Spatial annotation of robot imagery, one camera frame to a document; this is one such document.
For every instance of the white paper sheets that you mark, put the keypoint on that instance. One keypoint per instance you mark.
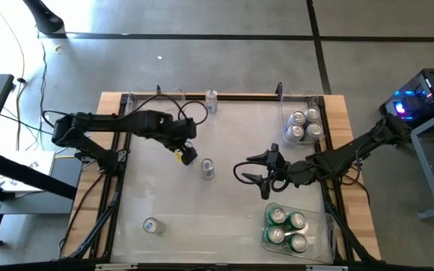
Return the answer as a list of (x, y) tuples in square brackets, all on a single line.
[(36, 162)]

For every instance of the black clamp post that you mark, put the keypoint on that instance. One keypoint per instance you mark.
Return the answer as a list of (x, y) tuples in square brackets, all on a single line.
[(158, 89), (279, 89)]

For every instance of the grey metal desk frame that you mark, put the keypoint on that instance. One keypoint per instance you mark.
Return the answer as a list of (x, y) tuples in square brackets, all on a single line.
[(428, 173)]

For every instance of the green Sprite can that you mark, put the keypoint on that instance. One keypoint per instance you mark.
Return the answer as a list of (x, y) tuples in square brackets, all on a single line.
[(276, 234), (298, 242), (297, 220), (277, 215)]

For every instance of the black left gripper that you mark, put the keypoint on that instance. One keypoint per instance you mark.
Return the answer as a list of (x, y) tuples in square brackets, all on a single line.
[(187, 152)]

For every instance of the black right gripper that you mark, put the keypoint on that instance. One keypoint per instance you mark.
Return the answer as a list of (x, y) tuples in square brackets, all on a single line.
[(286, 174)]

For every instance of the black desk leg frame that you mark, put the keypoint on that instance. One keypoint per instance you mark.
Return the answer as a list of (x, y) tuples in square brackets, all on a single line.
[(25, 174)]

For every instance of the small yellow floor scrap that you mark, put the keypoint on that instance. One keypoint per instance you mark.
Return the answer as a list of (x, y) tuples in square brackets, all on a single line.
[(57, 48)]

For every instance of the dark grey mat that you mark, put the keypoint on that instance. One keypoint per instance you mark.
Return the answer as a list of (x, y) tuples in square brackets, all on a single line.
[(68, 171)]

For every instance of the black lit computer tower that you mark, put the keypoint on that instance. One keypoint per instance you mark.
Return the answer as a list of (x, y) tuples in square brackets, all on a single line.
[(431, 90)]

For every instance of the clear plastic bin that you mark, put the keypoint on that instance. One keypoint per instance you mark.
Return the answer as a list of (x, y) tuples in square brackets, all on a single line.
[(290, 103), (320, 241), (172, 98)]

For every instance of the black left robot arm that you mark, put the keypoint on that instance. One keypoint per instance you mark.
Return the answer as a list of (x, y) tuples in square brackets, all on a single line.
[(126, 122)]

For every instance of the white bracket strip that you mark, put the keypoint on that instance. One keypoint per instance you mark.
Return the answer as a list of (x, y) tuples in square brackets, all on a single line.
[(326, 268), (116, 267)]

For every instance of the black chair base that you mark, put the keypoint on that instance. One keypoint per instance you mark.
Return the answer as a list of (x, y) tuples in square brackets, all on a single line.
[(45, 17)]

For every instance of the black metal table frame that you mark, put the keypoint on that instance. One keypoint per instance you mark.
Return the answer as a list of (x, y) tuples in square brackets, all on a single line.
[(254, 97)]

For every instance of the blue silver Red Bull can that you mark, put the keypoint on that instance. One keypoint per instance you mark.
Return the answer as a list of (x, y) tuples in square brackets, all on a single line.
[(207, 169), (211, 103), (150, 225)]

